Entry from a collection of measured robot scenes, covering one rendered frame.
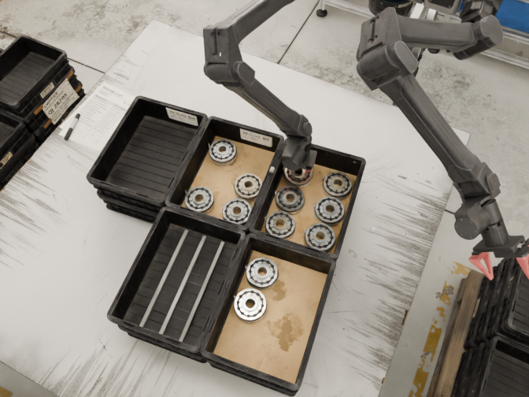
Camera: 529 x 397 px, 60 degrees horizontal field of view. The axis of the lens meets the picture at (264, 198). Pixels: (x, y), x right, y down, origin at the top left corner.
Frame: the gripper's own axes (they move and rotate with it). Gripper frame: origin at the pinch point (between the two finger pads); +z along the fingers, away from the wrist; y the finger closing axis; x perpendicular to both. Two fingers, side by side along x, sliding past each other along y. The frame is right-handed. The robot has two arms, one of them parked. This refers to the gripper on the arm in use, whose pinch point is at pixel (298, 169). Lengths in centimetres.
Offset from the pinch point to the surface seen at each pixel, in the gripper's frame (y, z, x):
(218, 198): -25.8, 5.8, -15.5
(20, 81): -153, 43, 43
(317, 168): 6.4, 5.5, 5.3
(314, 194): 7.4, 5.3, -5.8
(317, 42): -14, 91, 159
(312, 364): 19, 17, -61
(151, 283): -38, 6, -51
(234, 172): -23.4, 5.9, -3.3
